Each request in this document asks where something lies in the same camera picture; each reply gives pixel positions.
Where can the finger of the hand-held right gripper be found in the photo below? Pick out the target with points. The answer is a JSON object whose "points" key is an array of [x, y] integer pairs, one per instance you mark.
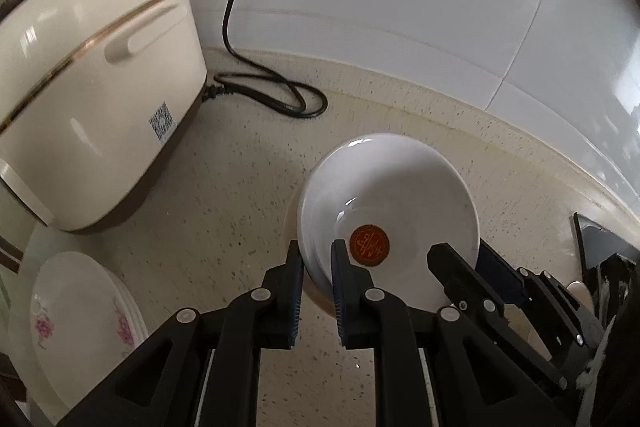
{"points": [[450, 262], [500, 277]]}

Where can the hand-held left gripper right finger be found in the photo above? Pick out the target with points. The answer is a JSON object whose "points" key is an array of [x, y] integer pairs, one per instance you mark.
{"points": [[339, 292]]}

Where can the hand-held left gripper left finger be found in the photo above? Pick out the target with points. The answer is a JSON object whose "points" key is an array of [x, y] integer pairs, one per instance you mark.
{"points": [[296, 292]]}

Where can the white ceramic bowl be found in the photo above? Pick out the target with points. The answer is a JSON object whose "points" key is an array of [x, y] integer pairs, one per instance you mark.
{"points": [[291, 227]]}

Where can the white bowl red mark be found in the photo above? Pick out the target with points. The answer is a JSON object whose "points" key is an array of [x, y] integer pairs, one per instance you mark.
{"points": [[400, 197]]}

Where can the white floral plate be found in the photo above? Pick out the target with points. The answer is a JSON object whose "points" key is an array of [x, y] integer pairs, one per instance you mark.
{"points": [[142, 332], [75, 307]]}

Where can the beige rounded object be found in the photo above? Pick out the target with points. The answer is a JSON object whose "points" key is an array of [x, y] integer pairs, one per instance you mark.
{"points": [[580, 293]]}

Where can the dark grey flat object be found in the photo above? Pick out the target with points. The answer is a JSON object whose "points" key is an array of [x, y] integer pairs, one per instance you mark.
{"points": [[600, 237]]}

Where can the cream rice cooker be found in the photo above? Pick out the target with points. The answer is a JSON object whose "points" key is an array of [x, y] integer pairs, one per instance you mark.
{"points": [[90, 107]]}

